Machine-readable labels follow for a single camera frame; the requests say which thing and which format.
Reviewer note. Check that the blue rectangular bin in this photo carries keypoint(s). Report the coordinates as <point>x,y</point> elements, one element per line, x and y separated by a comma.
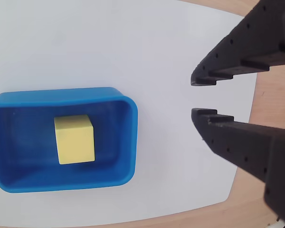
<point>118,147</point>

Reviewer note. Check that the yellow cube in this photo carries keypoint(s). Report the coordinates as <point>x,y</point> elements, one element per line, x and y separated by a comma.
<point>74,140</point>

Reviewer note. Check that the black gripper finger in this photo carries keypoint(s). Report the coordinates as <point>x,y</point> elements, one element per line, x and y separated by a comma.
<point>251,42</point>
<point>251,147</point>

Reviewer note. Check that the white rectangular board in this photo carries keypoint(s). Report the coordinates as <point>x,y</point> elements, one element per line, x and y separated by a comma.
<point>161,47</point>

